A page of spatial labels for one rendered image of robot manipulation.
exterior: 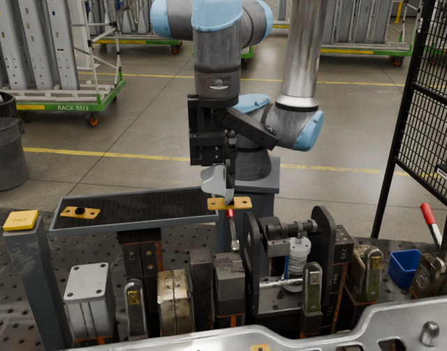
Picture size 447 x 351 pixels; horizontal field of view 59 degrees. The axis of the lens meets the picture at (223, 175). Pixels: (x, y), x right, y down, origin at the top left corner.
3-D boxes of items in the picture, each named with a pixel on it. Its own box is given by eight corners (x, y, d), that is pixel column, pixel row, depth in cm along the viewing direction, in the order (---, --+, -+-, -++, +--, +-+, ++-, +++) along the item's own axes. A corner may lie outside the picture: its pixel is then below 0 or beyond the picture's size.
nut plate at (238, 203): (208, 209, 75) (207, 205, 74) (207, 199, 78) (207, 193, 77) (252, 208, 75) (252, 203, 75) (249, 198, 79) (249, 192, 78)
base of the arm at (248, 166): (225, 157, 130) (225, 128, 125) (271, 159, 128) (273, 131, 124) (218, 179, 117) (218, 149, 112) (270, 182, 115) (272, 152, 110)
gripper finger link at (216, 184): (201, 205, 75) (200, 160, 71) (232, 203, 76) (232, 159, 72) (202, 213, 72) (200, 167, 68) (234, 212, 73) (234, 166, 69)
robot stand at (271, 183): (218, 246, 152) (218, 152, 133) (273, 251, 150) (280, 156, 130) (210, 284, 135) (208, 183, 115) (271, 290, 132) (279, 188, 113)
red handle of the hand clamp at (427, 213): (443, 266, 89) (418, 202, 96) (437, 269, 91) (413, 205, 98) (459, 264, 90) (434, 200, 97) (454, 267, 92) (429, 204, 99)
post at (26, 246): (44, 365, 108) (-1, 237, 87) (50, 341, 115) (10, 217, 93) (72, 361, 109) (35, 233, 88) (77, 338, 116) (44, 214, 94)
